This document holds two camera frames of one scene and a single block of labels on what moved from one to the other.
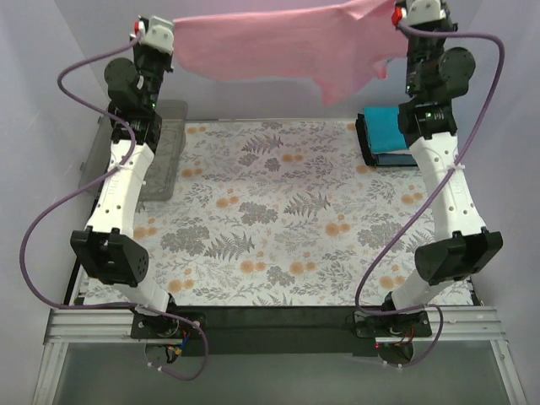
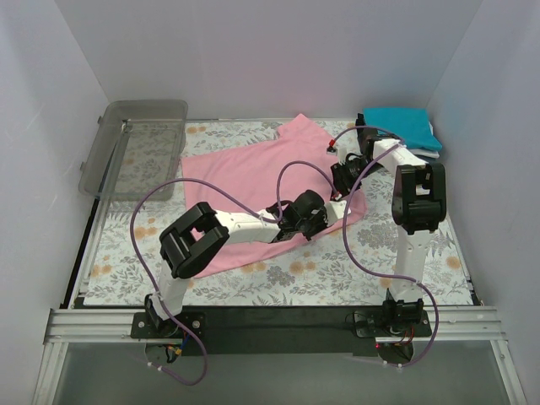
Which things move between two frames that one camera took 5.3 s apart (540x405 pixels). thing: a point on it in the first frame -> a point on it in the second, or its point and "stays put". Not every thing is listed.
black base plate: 275,331 stays put
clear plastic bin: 162,179 stays put
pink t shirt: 337,45 -> 262,175
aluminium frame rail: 67,326 stays put
